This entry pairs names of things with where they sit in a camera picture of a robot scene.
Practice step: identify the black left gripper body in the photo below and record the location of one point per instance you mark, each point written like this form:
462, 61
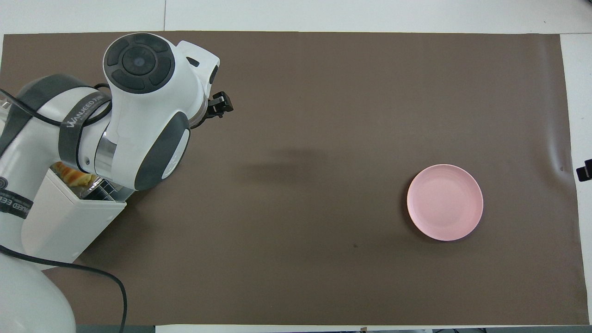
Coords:
221, 105

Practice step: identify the yellow braided bread loaf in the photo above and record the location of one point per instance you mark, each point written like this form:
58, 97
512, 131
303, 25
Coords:
74, 175

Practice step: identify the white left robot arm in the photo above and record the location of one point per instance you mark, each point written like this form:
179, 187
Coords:
143, 115

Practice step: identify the cream toaster oven body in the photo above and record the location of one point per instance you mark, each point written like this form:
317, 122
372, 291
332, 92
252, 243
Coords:
60, 222

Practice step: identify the brown table mat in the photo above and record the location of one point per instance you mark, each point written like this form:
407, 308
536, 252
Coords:
323, 115

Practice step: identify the pink round plate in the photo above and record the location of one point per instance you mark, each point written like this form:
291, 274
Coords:
445, 202

